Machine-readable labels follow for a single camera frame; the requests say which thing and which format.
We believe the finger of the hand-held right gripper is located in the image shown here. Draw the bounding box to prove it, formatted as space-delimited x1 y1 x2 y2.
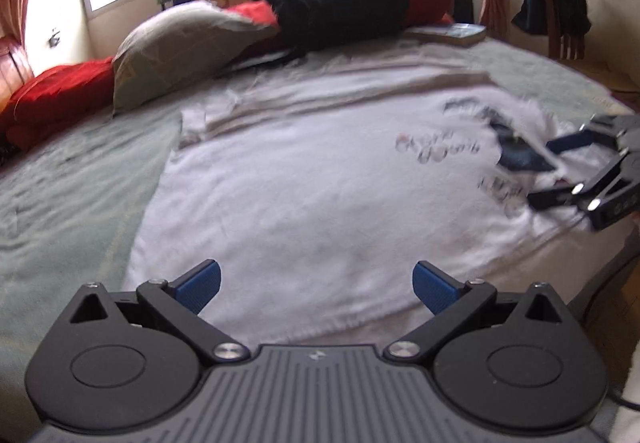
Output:
546 114 632 155
527 158 632 214

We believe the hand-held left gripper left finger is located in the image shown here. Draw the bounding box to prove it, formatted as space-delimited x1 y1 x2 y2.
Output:
70 259 251 365

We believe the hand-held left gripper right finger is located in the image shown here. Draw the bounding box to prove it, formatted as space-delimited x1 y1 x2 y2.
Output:
384 260 567 366

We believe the white printed t-shirt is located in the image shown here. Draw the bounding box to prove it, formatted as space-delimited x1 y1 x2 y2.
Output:
122 58 593 346

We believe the wooden chair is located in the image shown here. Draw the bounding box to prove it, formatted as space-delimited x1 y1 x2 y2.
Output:
537 0 586 60

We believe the paperback book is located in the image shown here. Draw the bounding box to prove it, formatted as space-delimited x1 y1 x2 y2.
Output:
407 22 487 48

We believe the person's white fleece robe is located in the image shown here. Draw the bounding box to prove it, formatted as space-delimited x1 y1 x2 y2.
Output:
612 403 640 443

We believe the grey green pillow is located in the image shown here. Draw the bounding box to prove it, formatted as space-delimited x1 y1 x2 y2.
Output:
111 0 281 116

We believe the red quilt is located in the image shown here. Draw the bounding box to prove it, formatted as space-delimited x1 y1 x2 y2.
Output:
0 0 453 154

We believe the black backpack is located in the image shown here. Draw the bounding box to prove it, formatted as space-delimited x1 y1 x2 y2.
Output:
235 0 411 69

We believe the wooden headboard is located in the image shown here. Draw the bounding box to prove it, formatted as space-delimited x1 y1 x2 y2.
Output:
0 36 35 96

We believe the black cable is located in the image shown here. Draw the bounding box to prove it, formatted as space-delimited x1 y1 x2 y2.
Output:
606 383 640 410

